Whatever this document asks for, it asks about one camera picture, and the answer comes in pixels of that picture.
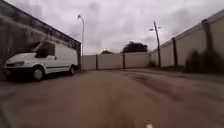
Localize dark trees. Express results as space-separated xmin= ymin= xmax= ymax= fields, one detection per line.
xmin=100 ymin=41 xmax=149 ymax=55

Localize brown dirt road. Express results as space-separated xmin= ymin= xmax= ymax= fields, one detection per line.
xmin=0 ymin=68 xmax=224 ymax=128

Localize curved street lamp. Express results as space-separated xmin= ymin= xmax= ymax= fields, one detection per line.
xmin=77 ymin=14 xmax=86 ymax=70

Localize utility pole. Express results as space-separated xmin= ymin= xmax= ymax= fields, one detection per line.
xmin=148 ymin=20 xmax=163 ymax=68

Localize white van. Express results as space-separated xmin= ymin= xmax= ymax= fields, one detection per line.
xmin=3 ymin=40 xmax=80 ymax=82

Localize robot's own part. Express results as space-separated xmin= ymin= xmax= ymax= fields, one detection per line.
xmin=145 ymin=120 xmax=154 ymax=128

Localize dark bushes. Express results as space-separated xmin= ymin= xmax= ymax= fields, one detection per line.
xmin=184 ymin=49 xmax=224 ymax=74

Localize dark building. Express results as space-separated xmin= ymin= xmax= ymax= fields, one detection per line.
xmin=0 ymin=0 xmax=82 ymax=81

